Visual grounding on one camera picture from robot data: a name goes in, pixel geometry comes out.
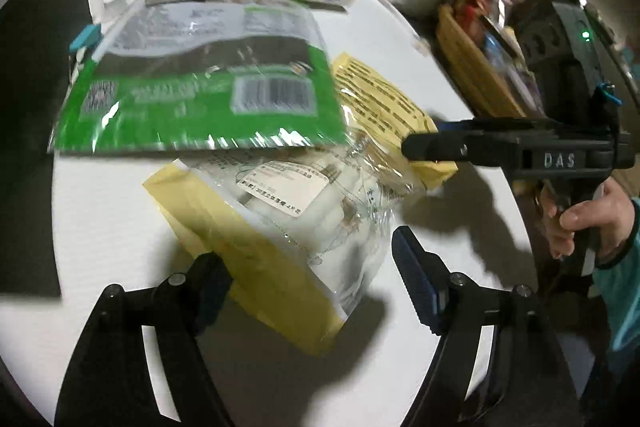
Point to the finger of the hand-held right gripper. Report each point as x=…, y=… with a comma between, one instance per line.
x=480, y=124
x=450, y=148

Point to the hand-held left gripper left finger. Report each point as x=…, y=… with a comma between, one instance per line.
x=212, y=293

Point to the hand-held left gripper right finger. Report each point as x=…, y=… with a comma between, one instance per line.
x=415, y=272

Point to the yellow package of white rolls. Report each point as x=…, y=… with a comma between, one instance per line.
x=280, y=232

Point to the yellow printed packet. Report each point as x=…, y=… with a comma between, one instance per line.
x=375, y=97

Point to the person's right forearm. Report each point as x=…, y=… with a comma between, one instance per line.
x=622, y=297

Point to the person's right hand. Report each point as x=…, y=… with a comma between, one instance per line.
x=592, y=212

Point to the wicker basket with goods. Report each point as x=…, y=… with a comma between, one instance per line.
x=470, y=62

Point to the green snack bag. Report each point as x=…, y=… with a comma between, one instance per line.
x=210, y=77

